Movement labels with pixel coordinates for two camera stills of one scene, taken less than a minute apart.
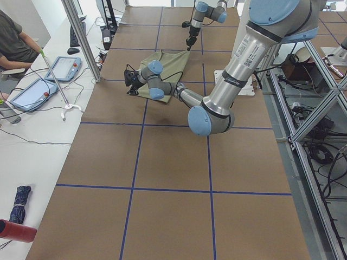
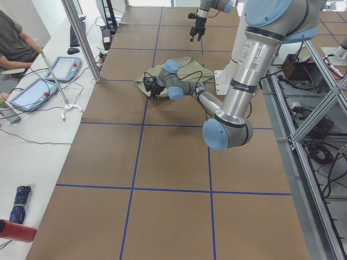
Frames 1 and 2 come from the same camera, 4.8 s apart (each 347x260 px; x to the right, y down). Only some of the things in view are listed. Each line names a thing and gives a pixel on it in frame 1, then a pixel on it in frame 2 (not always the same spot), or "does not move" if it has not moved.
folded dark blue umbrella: [18, 212] does not move
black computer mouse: [72, 50] does not move
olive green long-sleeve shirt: [173, 62] to [187, 67]
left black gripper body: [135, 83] to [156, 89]
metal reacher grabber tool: [68, 106] does not move
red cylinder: [13, 231] does not move
